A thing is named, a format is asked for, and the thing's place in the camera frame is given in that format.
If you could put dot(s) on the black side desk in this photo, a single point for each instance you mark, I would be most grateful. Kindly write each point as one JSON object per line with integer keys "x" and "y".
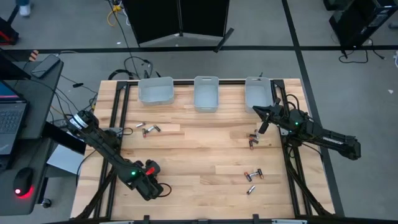
{"x": 37, "y": 102}

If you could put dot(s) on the grey plastic bin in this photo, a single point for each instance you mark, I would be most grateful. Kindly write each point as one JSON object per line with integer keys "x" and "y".
{"x": 258, "y": 93}
{"x": 155, "y": 91}
{"x": 206, "y": 95}

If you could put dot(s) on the person's foot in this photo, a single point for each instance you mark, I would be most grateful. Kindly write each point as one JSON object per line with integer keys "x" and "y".
{"x": 25, "y": 9}

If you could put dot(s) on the black computer mouse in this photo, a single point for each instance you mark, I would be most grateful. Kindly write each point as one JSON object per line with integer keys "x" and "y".
{"x": 22, "y": 180}

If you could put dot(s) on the black red floor stand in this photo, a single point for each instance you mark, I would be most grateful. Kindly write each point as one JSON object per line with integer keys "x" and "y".
{"x": 6, "y": 34}

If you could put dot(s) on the white sheet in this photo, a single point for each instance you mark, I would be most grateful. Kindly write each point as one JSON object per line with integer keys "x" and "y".
{"x": 65, "y": 158}

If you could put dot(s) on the black folding screen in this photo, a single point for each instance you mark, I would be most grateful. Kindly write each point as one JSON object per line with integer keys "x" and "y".
{"x": 155, "y": 18}

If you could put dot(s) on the black metal bar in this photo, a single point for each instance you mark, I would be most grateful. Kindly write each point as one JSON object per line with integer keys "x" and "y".
{"x": 62, "y": 137}

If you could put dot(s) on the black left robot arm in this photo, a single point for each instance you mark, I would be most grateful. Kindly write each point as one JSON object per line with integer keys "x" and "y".
{"x": 102, "y": 141}

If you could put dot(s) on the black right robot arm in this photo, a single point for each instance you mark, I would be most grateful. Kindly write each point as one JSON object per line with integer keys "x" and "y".
{"x": 329, "y": 138}

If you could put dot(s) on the black monitor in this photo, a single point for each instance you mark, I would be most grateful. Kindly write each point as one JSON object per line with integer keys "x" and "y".
{"x": 9, "y": 67}

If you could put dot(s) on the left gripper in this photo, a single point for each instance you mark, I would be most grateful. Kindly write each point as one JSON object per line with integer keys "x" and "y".
{"x": 148, "y": 182}

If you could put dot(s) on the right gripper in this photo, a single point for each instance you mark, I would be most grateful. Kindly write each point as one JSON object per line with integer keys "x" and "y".
{"x": 273, "y": 115}

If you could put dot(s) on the black aluminium table frame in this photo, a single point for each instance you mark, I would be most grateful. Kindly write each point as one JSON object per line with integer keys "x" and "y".
{"x": 122, "y": 84}

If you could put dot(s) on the black smartphone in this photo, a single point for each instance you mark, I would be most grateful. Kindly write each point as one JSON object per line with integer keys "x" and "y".
{"x": 45, "y": 66}

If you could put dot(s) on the grey laptop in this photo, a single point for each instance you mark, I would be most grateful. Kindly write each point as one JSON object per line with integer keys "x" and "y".
{"x": 11, "y": 121}

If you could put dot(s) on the black caster wheel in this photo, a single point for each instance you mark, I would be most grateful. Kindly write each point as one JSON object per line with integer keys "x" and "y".
{"x": 46, "y": 203}

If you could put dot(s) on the black equipment cabinet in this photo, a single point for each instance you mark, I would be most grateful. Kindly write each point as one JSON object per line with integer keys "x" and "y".
{"x": 357, "y": 21}

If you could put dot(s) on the orange striped tag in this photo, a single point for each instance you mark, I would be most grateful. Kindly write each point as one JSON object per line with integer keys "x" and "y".
{"x": 33, "y": 55}

